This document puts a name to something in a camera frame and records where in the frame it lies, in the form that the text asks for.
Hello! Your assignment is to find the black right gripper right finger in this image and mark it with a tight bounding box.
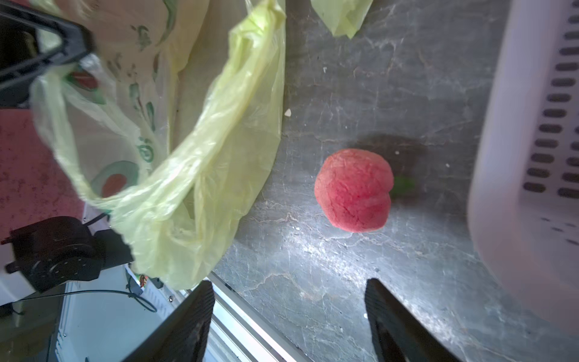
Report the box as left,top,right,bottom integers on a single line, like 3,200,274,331
364,278,459,362

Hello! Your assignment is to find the white plastic basket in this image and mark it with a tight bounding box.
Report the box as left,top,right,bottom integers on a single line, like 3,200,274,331
467,1,578,334

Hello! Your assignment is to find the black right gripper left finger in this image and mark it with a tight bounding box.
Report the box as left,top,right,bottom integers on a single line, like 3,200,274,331
125,281,215,362

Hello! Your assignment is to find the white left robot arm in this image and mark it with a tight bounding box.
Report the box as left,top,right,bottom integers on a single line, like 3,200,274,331
1,1,133,317

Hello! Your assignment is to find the green avocado plastic bag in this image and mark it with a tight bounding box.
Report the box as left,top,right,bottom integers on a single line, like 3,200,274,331
311,0,373,39

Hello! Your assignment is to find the aluminium front rail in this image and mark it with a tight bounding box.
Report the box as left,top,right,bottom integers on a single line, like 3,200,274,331
121,266,313,362

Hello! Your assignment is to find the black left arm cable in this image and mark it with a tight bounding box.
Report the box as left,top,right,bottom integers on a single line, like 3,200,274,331
0,212,158,318

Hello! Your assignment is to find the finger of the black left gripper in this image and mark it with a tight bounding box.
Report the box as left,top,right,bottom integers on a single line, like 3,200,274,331
1,1,93,91

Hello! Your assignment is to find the pink peach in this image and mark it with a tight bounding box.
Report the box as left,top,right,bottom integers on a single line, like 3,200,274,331
315,149,416,233

